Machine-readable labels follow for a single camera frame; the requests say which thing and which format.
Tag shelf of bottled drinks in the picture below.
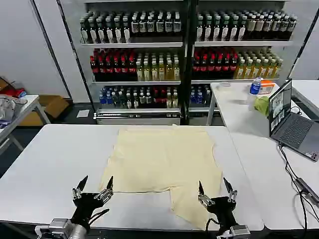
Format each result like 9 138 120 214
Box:
56 0 190 125
186 0 319 125

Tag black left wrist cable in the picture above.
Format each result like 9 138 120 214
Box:
88 208 110 225

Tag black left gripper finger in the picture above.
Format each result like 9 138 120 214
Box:
71 175 89 200
94 176 115 203

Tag grey open laptop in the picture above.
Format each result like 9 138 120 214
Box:
268 78 319 162

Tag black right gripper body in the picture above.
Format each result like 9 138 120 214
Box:
206 196 238 230

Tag cream yellow shirt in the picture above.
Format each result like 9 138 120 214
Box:
99 123 223 231

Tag clear bottle with blue label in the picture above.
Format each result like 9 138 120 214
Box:
247 77 262 112

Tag grey crumpled fabric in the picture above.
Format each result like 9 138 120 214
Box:
0 96 28 120

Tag white table behind laptop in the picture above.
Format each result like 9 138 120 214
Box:
290 79 319 118

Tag white table with bottle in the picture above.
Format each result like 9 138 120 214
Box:
205 81 295 137

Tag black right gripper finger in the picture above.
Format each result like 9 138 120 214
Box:
223 177 238 204
197 181 215 208

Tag clear box with orange lid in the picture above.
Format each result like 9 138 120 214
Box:
259 79 276 97

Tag brown cardboard box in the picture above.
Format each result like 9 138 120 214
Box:
18 94 70 126

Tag green crumpled cloth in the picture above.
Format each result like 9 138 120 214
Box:
253 96 271 117

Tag black laptop cable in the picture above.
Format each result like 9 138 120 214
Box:
278 141 319 231

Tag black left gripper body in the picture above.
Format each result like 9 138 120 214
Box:
70 192 106 228

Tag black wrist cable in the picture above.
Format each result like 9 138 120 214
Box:
204 218 221 234
88 208 110 225

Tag white table with clutter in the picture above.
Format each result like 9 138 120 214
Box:
0 94 52 155

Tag red packet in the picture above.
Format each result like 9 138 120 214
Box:
0 87 27 99

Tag white tape roll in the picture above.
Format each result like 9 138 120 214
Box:
215 81 232 92

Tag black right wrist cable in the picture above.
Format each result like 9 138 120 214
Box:
204 218 221 234

